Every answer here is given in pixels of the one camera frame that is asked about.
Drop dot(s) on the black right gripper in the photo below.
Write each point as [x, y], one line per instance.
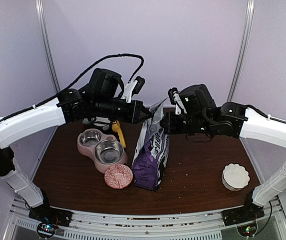
[172, 126]

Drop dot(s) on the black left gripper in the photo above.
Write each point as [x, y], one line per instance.
[133, 116]

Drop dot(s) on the yellow plastic food scoop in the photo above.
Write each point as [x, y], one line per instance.
[116, 128]

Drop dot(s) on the purple puppy food bag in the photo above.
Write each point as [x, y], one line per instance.
[151, 152]

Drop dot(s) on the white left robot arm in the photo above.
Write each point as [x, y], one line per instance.
[64, 108]

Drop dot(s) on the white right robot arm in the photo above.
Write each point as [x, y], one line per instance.
[248, 122]

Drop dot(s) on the pink double pet feeder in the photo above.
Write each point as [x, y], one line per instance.
[103, 149]

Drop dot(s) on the white scalloped ceramic bowl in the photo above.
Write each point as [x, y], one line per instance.
[235, 177]

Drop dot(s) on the red patterned ceramic bowl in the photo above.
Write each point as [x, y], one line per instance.
[118, 176]

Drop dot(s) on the right round circuit board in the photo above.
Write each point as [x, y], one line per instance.
[247, 230]

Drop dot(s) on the round circuit board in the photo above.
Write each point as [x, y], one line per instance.
[247, 230]
[46, 230]

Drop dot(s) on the left round circuit board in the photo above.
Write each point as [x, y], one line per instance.
[46, 230]

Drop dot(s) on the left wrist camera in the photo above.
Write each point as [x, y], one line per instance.
[133, 87]

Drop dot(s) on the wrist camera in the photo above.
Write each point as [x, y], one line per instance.
[175, 100]
[133, 87]

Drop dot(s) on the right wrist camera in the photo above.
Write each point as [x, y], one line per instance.
[175, 100]

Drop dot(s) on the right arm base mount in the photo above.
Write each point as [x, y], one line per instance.
[248, 212]

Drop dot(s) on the aluminium front frame rail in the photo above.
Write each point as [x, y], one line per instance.
[206, 225]

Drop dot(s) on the aluminium right corner post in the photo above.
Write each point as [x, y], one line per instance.
[247, 28]

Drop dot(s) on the aluminium corner post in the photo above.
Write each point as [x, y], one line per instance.
[48, 55]
[247, 28]

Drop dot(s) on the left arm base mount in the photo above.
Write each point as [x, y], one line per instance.
[47, 214]

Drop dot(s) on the aluminium left corner post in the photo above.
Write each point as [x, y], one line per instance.
[48, 55]

